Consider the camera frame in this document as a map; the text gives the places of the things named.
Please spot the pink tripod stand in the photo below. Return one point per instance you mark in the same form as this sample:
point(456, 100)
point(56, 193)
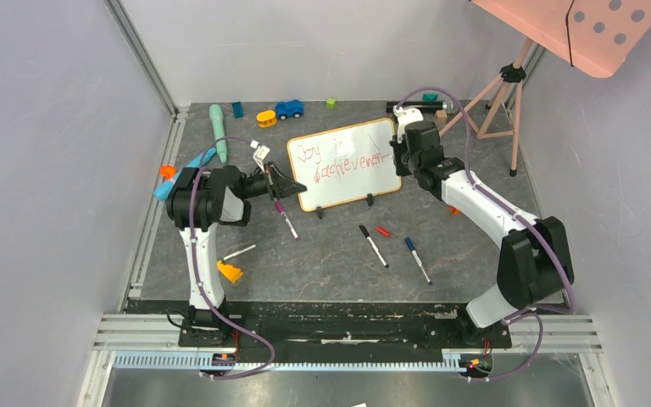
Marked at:
point(510, 79)

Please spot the blue toy car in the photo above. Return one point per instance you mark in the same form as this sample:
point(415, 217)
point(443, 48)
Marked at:
point(289, 109)

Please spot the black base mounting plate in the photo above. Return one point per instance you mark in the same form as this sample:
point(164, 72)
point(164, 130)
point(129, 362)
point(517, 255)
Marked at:
point(284, 331)

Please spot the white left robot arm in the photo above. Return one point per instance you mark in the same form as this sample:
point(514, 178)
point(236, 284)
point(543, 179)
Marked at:
point(201, 201)

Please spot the orange wedge block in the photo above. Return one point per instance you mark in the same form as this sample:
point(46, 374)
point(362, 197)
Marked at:
point(230, 272)

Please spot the black cylinder tube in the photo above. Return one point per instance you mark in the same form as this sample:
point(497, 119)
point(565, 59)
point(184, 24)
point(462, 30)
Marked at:
point(426, 107)

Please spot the dark blue block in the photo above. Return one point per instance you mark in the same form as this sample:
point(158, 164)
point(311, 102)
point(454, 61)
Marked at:
point(237, 110)

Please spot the yellow oval toy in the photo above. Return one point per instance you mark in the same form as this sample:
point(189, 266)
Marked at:
point(266, 118)

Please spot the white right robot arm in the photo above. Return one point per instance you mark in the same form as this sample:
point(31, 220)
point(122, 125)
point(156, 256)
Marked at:
point(534, 256)

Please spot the clear plastic ball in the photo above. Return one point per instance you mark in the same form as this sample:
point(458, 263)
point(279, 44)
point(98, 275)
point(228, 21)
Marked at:
point(450, 106)

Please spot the blue capped whiteboard marker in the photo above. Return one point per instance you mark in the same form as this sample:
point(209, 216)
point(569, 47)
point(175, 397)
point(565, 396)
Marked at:
point(411, 247)

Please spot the white whiteboard orange frame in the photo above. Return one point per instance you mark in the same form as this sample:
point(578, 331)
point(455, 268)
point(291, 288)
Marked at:
point(343, 165)

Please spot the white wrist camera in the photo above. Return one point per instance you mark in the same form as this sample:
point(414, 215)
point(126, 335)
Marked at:
point(405, 117)
point(260, 153)

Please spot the teal block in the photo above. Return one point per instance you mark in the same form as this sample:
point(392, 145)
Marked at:
point(430, 97)

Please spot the black capped whiteboard marker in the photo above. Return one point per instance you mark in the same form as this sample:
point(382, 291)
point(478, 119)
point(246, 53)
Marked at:
point(373, 245)

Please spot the beige wooden cube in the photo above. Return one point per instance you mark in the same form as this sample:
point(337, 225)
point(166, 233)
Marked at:
point(441, 116)

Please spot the green capped whiteboard marker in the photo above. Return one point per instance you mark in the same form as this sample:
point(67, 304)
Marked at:
point(241, 251)

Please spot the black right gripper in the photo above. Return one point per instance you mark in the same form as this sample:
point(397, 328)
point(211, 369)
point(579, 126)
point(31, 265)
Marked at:
point(398, 155)

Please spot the red marker cap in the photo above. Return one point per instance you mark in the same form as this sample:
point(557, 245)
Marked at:
point(383, 231)

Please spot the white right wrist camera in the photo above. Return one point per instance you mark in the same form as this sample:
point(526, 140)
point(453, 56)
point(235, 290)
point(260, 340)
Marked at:
point(405, 117)

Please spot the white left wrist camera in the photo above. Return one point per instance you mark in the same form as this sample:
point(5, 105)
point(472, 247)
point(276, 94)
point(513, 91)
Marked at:
point(260, 153)

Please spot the orange toy piece left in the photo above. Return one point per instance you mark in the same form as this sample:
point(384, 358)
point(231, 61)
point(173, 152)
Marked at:
point(167, 171)

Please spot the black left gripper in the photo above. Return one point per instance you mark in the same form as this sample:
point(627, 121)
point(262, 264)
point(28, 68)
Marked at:
point(279, 185)

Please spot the white comb cable duct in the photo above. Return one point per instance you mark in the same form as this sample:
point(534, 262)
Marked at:
point(207, 361)

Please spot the light blue toy tube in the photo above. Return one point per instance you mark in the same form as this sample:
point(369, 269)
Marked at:
point(162, 191)

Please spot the purple capped whiteboard marker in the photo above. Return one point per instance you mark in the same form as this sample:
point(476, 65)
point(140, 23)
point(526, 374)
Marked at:
point(287, 220)

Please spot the mint green toy tube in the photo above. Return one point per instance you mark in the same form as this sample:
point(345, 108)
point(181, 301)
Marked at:
point(216, 116)

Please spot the pink perforated board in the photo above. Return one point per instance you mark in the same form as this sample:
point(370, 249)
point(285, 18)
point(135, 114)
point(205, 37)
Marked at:
point(594, 36)

